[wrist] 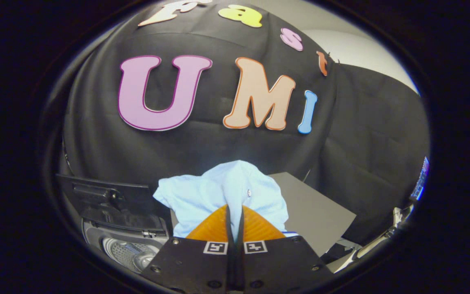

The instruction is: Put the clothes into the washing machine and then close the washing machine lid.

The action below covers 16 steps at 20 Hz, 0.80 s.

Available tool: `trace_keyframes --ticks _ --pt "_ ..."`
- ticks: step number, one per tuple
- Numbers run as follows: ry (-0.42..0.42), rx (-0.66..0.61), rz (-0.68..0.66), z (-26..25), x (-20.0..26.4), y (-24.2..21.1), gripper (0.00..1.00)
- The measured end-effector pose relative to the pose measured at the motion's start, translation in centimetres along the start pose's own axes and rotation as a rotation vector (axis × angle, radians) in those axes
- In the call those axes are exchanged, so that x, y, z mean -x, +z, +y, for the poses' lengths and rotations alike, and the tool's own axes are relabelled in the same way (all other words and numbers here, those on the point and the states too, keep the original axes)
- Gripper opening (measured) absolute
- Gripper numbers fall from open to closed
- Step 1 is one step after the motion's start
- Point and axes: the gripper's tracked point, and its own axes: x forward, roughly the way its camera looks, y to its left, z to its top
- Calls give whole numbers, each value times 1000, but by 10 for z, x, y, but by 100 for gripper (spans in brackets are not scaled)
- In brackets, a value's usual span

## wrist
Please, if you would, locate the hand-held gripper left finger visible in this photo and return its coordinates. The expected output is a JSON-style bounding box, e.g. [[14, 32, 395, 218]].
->
[[140, 204, 235, 294]]

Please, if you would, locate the white cabinet with grey top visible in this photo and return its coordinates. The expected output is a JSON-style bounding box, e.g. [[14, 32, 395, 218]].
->
[[170, 172, 357, 258]]

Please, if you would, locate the blue lit screen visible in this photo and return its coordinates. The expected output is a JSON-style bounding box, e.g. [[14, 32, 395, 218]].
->
[[410, 156, 430, 201]]

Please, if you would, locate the white pole with black cap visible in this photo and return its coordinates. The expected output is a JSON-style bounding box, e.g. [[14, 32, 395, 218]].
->
[[327, 204, 415, 273]]

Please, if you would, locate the light blue shirt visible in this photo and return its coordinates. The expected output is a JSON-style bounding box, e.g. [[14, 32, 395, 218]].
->
[[153, 160, 299, 239]]

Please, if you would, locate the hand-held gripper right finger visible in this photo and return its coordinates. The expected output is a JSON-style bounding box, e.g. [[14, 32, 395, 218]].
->
[[235, 205, 335, 294]]

